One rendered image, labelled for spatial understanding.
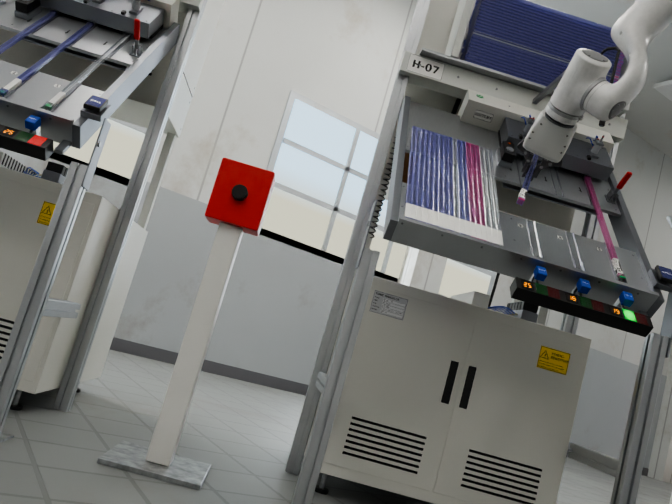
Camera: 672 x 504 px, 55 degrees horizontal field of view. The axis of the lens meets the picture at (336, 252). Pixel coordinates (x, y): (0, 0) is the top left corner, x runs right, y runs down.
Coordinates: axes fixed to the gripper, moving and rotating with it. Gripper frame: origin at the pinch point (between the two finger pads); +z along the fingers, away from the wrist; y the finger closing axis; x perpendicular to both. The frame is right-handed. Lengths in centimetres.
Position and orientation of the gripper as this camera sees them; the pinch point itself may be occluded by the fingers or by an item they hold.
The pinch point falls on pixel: (530, 170)
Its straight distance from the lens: 172.2
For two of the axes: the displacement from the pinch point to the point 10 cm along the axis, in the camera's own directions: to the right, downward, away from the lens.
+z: -2.6, 7.3, 6.3
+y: -8.8, -4.5, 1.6
